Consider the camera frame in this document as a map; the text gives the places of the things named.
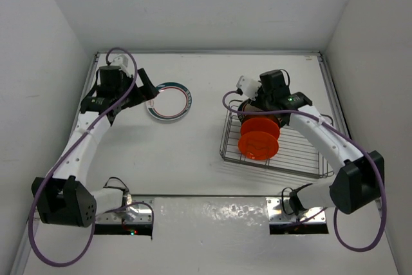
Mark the white plate green rim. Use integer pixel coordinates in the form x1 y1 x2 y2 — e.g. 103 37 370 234
146 82 192 122

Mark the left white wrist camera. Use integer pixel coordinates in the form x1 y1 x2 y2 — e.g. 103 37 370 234
109 54 131 77

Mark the metal wire dish rack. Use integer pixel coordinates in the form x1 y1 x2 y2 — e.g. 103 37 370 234
220 111 333 179

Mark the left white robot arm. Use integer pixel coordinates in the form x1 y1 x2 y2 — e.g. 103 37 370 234
32 65 158 227

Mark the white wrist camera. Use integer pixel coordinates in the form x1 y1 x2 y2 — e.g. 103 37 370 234
236 75 261 101
109 54 131 77

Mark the left metal mounting bracket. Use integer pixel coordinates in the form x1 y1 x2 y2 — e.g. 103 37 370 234
95 202 153 225

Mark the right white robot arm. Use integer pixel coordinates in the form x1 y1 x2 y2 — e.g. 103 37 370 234
254 70 384 214

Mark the right metal mounting bracket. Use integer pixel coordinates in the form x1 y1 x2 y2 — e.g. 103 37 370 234
266 196 326 225

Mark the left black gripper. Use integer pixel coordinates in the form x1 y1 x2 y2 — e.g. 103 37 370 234
115 68 158 109

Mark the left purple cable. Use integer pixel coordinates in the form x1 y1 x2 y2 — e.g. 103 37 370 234
27 47 155 268

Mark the white green-rimmed plate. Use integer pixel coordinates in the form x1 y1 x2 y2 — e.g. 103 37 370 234
238 99 286 128

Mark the yellow brown patterned plate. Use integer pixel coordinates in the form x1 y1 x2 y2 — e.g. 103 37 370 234
240 117 280 139

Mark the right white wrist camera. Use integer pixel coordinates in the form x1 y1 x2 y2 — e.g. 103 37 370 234
236 75 261 101

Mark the metal mounting bracket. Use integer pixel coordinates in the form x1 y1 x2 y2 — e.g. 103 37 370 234
266 196 326 225
95 202 153 225

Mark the purple cable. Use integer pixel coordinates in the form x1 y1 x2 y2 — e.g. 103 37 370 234
27 47 155 268
223 90 387 252

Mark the orange plastic plate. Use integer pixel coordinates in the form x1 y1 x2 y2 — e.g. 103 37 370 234
238 131 279 160

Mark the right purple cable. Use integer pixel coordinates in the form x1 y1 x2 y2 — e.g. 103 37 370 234
223 90 387 252

